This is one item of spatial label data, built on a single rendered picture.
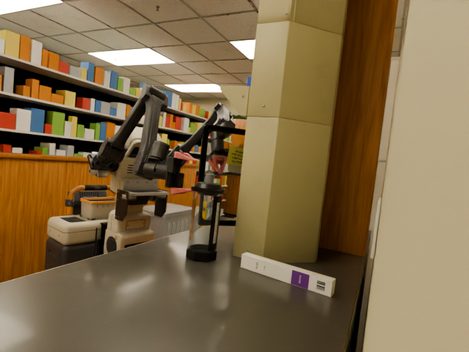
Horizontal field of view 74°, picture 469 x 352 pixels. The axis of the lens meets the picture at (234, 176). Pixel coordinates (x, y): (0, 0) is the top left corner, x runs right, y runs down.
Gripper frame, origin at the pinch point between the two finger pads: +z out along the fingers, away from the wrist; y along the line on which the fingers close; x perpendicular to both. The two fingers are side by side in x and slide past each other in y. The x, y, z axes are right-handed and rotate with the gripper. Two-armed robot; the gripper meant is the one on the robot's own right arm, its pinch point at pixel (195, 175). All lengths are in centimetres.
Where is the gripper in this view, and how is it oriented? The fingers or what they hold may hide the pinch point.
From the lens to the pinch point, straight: 101.2
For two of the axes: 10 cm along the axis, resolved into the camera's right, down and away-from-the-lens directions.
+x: 4.4, 0.1, 9.0
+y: 1.1, -9.9, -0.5
